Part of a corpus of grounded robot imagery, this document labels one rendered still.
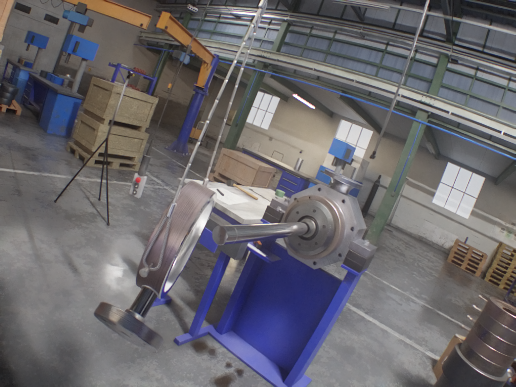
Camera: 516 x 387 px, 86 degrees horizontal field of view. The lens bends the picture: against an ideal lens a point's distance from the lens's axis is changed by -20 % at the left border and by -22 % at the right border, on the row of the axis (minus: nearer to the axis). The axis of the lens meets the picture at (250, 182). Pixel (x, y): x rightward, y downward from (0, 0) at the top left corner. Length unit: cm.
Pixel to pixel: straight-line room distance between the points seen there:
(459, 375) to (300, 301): 124
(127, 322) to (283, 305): 165
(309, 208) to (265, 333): 104
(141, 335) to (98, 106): 504
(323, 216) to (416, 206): 1172
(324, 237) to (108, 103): 428
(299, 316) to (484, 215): 1158
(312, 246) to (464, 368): 140
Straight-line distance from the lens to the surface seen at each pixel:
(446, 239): 1334
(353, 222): 198
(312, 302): 228
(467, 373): 257
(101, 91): 572
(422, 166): 1360
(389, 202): 783
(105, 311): 89
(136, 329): 86
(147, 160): 187
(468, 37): 939
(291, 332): 241
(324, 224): 188
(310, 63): 945
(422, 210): 1349
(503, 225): 1351
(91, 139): 566
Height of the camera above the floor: 150
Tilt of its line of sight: 9 degrees down
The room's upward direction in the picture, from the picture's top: 22 degrees clockwise
